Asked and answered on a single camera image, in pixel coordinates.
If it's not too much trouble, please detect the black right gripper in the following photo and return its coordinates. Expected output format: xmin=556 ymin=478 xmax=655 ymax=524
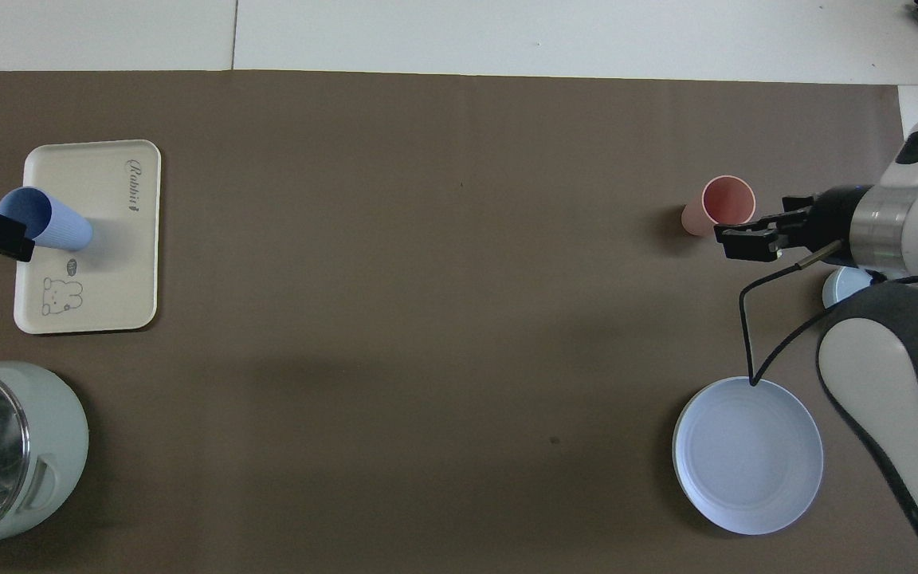
xmin=713 ymin=185 xmax=876 ymax=265

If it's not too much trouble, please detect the pink cup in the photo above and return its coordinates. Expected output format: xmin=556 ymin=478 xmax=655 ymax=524
xmin=681 ymin=175 xmax=758 ymax=238

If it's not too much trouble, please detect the blue ribbed cup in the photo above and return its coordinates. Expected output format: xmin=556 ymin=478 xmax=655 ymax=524
xmin=0 ymin=186 xmax=95 ymax=253

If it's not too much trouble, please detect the cream rabbit print tray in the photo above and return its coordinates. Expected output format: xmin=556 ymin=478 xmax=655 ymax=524
xmin=13 ymin=140 xmax=163 ymax=335

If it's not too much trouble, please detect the light blue bowl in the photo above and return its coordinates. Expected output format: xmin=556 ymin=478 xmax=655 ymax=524
xmin=821 ymin=266 xmax=887 ymax=311

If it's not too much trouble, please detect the pale green steel pot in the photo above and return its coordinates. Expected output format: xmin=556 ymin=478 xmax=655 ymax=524
xmin=0 ymin=361 xmax=91 ymax=557

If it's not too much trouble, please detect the pale blue plate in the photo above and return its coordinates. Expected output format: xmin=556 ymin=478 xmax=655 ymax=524
xmin=672 ymin=376 xmax=825 ymax=536

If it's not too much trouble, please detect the brown table mat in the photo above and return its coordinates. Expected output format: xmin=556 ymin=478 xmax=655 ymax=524
xmin=0 ymin=70 xmax=918 ymax=574

